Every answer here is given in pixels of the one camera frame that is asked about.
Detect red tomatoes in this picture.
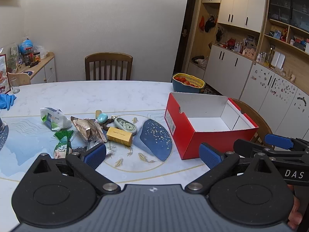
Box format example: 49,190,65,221
175,76,192,86

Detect black hanging bag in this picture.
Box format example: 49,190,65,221
204,15,216,33

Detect dark door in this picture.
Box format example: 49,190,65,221
172,0,199,75

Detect pale green correction tape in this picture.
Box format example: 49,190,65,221
114,117,138,136

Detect red cardboard box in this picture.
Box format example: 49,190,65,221
165,92,259,160

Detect red printed snack bag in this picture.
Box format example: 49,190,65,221
0,54,11,95

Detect yellow oil bottle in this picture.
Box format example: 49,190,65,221
264,48,275,67

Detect grey sideboard cabinet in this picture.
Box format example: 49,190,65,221
14,52,57,85

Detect white and green snack packet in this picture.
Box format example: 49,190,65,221
40,107,72,131

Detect white lower cabinet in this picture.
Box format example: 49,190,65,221
208,44,253,96

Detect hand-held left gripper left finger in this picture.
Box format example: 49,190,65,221
32,142,121,195

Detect dark sauce jar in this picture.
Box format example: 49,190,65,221
23,48,33,65

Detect person's right hand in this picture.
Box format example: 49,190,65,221
287,184,305,231

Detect brown wooden round-back chair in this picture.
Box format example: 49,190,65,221
231,99,275,149

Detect brown braided bracelet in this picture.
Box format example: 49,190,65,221
100,117,119,131

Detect silver foil snack packet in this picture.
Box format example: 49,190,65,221
70,116,108,142

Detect yellow strainer basket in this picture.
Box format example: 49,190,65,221
173,73,205,88

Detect white upper wall cabinets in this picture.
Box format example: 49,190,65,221
202,0,267,33

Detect blue round ball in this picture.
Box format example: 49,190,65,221
19,39,33,54

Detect green tasselled face toy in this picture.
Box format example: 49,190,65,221
50,130,75,159

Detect clear plastic bag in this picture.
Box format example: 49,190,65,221
34,45,49,60

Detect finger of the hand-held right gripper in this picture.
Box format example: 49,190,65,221
233,139,309,165
264,133,309,151

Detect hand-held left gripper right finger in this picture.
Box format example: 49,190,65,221
184,142,280,195

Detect white cabinet with stickers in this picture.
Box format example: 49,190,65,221
244,62,309,141

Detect clear drinking glass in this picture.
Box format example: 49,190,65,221
10,77,20,94

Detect blue rubber gloves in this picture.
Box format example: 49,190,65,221
0,94,17,111

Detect small yellow box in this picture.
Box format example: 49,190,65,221
106,127,133,147

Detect glass-door cabinet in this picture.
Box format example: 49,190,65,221
267,0,309,32

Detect brown wooden slatted chair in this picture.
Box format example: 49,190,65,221
85,53,133,81

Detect small light wooden chair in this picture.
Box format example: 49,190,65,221
7,72,31,86

